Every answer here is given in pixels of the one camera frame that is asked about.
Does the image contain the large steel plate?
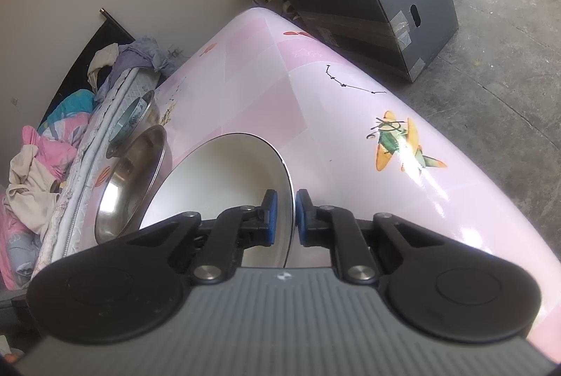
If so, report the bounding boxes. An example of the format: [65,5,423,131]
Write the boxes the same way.
[94,124,172,244]

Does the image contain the steel bowl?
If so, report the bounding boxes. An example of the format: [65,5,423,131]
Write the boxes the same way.
[106,90,160,159]

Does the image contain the teal ceramic bowl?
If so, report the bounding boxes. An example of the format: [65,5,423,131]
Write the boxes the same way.
[109,99,147,144]

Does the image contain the white quilted mattress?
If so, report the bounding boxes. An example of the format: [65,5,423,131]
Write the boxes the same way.
[33,68,160,273]

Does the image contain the pink floral blanket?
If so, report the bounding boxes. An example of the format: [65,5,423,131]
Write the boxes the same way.
[1,125,81,290]

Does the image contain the purple grey clothes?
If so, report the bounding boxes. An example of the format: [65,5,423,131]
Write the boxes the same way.
[87,36,179,103]

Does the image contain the teal patterned pillow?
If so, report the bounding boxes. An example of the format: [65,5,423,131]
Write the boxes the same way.
[38,89,94,144]

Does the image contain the beige clothing pile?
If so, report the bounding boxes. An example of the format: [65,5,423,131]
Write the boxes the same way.
[6,144,62,240]

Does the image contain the black headboard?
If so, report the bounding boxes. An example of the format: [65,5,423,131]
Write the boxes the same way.
[41,8,135,124]

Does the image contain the grey cardboard box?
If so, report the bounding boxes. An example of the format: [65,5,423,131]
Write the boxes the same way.
[288,0,458,83]

